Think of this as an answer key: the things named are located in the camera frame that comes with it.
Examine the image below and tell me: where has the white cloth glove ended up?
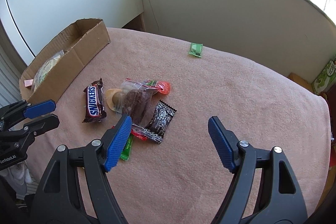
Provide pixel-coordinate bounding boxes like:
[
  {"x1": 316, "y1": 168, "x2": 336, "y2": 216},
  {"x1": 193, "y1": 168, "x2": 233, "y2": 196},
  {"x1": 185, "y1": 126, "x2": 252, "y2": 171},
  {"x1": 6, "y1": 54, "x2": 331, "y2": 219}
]
[{"x1": 0, "y1": 161, "x2": 33, "y2": 196}]

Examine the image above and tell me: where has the cracker pack in box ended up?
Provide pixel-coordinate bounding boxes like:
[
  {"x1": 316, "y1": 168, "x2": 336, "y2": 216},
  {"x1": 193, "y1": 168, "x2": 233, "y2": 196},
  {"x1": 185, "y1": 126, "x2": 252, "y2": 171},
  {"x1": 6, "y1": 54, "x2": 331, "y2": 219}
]
[{"x1": 32, "y1": 50, "x2": 65, "y2": 92}]

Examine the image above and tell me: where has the green snack packet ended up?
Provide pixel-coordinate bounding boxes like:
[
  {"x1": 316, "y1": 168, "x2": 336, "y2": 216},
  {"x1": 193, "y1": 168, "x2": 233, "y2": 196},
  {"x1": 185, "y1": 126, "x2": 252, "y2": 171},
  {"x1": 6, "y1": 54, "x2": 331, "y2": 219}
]
[{"x1": 120, "y1": 134, "x2": 134, "y2": 161}]

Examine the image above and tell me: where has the upper Snickers bar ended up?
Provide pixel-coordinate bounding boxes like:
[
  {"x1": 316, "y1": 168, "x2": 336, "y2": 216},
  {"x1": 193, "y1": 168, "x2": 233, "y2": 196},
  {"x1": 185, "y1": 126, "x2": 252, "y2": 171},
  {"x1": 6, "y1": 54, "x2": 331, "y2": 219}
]
[{"x1": 83, "y1": 78, "x2": 106, "y2": 123}]

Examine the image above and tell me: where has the round brown candy pack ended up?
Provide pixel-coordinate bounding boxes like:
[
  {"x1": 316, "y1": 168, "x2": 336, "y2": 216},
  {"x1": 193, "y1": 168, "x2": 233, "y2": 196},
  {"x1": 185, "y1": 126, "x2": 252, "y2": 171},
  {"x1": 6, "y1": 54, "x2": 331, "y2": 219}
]
[{"x1": 105, "y1": 89, "x2": 125, "y2": 113}]

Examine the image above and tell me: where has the pink blanket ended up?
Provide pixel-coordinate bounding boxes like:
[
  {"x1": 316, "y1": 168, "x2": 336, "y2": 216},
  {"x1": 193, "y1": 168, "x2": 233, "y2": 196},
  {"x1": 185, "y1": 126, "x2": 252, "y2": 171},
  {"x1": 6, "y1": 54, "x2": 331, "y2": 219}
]
[{"x1": 27, "y1": 28, "x2": 330, "y2": 223}]

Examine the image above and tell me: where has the black white snack packet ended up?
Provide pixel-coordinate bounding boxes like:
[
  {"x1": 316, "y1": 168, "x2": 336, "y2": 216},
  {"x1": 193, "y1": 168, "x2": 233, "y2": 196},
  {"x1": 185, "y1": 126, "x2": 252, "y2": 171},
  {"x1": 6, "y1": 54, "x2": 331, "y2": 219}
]
[{"x1": 142, "y1": 100, "x2": 177, "y2": 144}]

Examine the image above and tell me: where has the clear bag brown snack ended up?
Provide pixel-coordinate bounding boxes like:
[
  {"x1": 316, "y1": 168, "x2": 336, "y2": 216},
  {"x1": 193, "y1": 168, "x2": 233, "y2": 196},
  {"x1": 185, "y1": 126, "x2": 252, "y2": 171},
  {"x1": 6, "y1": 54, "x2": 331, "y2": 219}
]
[{"x1": 121, "y1": 79, "x2": 158, "y2": 125}]

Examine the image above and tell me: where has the green cardboard box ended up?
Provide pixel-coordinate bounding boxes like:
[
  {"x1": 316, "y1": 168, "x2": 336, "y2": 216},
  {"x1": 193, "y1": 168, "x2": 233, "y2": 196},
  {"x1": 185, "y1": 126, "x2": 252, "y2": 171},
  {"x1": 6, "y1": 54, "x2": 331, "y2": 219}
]
[{"x1": 311, "y1": 59, "x2": 335, "y2": 95}]

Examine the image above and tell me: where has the orange red snack packet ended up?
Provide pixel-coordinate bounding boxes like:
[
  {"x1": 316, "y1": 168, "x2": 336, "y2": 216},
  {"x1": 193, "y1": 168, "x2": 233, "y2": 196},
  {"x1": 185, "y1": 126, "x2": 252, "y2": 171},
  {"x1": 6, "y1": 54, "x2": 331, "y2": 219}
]
[{"x1": 125, "y1": 79, "x2": 171, "y2": 95}]

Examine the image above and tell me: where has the far green candy packet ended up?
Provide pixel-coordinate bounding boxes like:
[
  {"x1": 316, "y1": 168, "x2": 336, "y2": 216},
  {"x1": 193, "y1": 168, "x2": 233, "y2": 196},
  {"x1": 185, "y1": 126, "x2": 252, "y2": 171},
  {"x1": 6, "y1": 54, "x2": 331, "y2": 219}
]
[{"x1": 189, "y1": 43, "x2": 203, "y2": 58}]

